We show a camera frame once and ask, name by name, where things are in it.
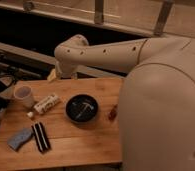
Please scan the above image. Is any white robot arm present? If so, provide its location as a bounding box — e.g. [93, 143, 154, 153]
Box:
[54, 34, 195, 171]

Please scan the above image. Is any black round bowl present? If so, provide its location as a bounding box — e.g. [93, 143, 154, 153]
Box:
[66, 94, 99, 123]

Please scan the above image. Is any small red-brown object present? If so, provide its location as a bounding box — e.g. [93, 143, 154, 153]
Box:
[108, 106, 117, 121]

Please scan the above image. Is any wooden table board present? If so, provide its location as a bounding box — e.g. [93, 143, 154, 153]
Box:
[0, 78, 122, 171]

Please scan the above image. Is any white toothpaste tube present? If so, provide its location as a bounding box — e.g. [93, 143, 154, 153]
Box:
[33, 93, 60, 115]

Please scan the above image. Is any black white striped case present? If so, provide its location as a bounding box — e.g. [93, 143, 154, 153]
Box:
[32, 122, 51, 153]

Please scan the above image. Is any blue sponge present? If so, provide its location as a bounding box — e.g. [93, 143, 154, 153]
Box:
[7, 128, 33, 151]

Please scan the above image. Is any metal window railing frame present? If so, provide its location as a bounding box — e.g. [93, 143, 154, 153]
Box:
[0, 0, 195, 38]

